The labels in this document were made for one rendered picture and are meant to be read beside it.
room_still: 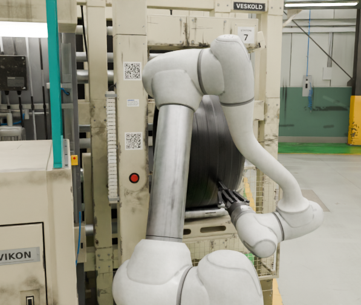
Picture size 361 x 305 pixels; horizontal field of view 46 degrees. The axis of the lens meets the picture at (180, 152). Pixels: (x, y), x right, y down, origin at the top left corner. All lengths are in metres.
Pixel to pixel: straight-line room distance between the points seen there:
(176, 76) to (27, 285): 0.65
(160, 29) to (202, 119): 0.59
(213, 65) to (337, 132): 10.36
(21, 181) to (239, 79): 0.61
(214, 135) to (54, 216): 0.85
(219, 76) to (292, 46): 10.12
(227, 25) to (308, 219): 1.12
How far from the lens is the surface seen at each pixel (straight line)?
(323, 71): 11.34
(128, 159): 1.81
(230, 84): 1.18
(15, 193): 1.00
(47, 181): 1.00
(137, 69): 1.79
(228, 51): 1.16
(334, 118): 11.42
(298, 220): 1.44
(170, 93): 1.19
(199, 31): 2.14
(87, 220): 2.66
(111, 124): 1.79
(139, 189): 1.84
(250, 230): 1.40
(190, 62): 1.20
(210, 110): 1.71
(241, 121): 1.22
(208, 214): 1.87
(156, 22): 2.09
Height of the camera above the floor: 1.45
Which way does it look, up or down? 9 degrees down
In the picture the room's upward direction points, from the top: straight up
